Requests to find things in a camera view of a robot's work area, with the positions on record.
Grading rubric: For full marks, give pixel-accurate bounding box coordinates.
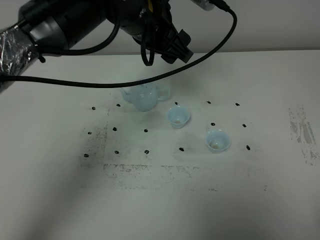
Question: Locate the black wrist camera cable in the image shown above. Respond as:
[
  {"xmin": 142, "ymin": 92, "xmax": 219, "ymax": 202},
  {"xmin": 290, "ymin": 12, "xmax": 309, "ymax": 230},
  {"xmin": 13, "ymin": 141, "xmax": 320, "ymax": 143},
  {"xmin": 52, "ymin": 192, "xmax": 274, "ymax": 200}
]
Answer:
[{"xmin": 0, "ymin": 0, "xmax": 238, "ymax": 89}]

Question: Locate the pale blue far teacup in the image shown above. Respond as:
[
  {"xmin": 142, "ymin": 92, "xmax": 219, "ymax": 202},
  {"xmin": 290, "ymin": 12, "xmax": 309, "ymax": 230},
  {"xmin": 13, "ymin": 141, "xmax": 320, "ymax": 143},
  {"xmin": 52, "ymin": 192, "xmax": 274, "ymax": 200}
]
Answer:
[{"xmin": 166, "ymin": 105, "xmax": 191, "ymax": 129}]

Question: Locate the pale blue porcelain teapot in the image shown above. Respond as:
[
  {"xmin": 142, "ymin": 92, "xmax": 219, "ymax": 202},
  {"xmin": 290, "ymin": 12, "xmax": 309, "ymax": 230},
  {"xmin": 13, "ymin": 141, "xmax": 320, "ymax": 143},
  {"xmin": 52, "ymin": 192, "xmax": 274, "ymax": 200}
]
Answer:
[{"xmin": 120, "ymin": 79, "xmax": 171, "ymax": 112}]

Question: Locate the pale blue near teacup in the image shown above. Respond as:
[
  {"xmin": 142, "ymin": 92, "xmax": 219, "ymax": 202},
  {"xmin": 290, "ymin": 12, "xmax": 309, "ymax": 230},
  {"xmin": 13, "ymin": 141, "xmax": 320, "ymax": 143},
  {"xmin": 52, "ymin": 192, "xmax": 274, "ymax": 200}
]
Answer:
[{"xmin": 205, "ymin": 129, "xmax": 232, "ymax": 154}]

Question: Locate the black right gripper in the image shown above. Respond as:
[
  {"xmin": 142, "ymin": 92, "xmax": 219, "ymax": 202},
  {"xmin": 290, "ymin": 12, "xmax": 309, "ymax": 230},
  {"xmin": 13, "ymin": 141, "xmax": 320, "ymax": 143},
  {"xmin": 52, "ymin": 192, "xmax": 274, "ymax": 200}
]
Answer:
[{"xmin": 119, "ymin": 0, "xmax": 193, "ymax": 63}]

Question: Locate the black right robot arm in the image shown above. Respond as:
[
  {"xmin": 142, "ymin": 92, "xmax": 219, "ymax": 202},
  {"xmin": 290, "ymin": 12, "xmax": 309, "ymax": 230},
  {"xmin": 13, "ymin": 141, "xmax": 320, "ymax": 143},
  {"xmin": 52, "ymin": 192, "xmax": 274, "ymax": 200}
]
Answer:
[{"xmin": 0, "ymin": 0, "xmax": 193, "ymax": 89}]

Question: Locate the pale blue teacup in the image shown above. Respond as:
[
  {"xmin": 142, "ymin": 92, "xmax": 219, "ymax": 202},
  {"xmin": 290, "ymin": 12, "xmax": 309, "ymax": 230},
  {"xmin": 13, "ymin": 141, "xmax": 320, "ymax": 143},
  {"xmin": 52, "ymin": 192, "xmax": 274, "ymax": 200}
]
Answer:
[
  {"xmin": 166, "ymin": 105, "xmax": 191, "ymax": 129},
  {"xmin": 205, "ymin": 129, "xmax": 232, "ymax": 154}
]

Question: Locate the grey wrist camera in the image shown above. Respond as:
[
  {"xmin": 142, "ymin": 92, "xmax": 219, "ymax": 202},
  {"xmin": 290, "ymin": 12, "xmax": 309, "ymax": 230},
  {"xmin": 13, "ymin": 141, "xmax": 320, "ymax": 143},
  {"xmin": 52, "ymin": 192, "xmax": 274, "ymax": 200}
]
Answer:
[{"xmin": 192, "ymin": 0, "xmax": 219, "ymax": 11}]

